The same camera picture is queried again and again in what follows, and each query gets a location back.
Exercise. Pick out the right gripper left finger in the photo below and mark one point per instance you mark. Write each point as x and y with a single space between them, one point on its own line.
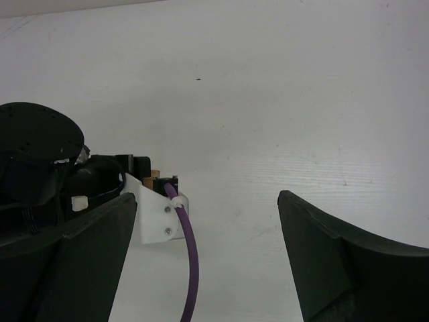
68 272

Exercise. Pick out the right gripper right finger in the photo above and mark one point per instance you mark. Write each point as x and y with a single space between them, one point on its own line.
344 273

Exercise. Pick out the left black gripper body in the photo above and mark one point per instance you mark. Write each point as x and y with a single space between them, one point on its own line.
137 166

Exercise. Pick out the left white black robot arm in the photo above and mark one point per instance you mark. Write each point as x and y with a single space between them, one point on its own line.
48 175

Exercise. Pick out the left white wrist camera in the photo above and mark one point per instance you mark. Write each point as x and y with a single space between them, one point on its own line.
156 220

